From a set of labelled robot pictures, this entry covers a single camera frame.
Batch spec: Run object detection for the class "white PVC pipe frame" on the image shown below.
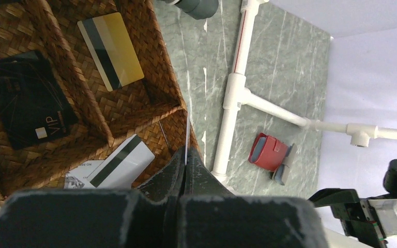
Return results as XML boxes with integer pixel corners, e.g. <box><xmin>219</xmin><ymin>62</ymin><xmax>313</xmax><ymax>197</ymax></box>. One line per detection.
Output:
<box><xmin>210</xmin><ymin>0</ymin><xmax>397</xmax><ymax>185</ymax></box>

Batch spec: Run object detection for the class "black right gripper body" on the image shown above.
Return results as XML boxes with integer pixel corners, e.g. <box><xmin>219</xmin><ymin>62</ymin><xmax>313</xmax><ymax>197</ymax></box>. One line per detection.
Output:
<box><xmin>309</xmin><ymin>159</ymin><xmax>397</xmax><ymax>247</ymax></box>

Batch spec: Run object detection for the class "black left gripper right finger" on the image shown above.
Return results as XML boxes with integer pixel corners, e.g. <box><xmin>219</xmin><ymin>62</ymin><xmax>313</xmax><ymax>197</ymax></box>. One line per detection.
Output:
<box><xmin>178</xmin><ymin>147</ymin><xmax>328</xmax><ymax>247</ymax></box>

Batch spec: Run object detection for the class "red leather card holder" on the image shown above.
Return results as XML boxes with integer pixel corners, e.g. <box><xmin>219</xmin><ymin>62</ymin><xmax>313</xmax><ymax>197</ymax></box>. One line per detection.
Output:
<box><xmin>248</xmin><ymin>133</ymin><xmax>289</xmax><ymax>172</ymax></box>

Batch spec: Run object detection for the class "gold VIP card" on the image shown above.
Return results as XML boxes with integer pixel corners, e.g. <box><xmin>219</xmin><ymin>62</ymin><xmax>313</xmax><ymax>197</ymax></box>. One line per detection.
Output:
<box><xmin>77</xmin><ymin>12</ymin><xmax>144</xmax><ymax>91</ymax></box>

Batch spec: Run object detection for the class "brown wicker basket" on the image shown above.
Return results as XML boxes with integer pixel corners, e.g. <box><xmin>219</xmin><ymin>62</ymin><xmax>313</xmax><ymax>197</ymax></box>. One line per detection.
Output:
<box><xmin>0</xmin><ymin>1</ymin><xmax>197</xmax><ymax>205</ymax></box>

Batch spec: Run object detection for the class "grey leather card holder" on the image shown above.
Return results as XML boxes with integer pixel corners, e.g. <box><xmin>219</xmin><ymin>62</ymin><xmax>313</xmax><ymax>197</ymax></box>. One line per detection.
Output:
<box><xmin>272</xmin><ymin>143</ymin><xmax>297</xmax><ymax>185</ymax></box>

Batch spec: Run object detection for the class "black VIP card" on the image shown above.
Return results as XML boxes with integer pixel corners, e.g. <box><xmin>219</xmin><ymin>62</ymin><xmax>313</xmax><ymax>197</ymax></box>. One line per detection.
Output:
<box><xmin>0</xmin><ymin>50</ymin><xmax>79</xmax><ymax>150</ymax></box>

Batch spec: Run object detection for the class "white magnetic stripe card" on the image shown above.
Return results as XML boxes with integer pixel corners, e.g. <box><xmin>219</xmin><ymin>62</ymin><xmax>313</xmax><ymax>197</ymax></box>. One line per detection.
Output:
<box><xmin>87</xmin><ymin>134</ymin><xmax>155</xmax><ymax>189</ymax></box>

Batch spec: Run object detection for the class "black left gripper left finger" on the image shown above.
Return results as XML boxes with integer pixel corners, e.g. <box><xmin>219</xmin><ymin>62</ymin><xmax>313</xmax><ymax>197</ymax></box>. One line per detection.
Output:
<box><xmin>0</xmin><ymin>147</ymin><xmax>186</xmax><ymax>247</ymax></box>

